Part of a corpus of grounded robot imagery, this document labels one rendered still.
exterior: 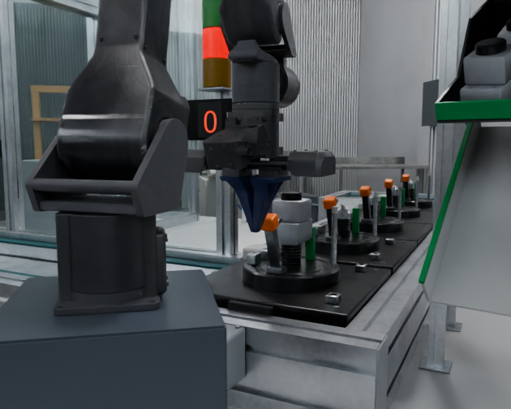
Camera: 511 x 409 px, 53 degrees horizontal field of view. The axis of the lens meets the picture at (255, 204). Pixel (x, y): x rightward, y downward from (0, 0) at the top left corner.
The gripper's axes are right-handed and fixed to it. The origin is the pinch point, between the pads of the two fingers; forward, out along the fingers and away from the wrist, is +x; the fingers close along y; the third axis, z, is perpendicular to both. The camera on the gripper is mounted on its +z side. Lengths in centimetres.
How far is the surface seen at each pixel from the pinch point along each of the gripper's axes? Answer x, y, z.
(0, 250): 17, -75, -20
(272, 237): 4.7, 0.7, -3.8
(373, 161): 26, -150, -701
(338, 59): -158, -277, -925
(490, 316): 23, 26, -40
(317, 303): 11.9, 7.7, -1.8
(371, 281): 12.0, 11.4, -14.3
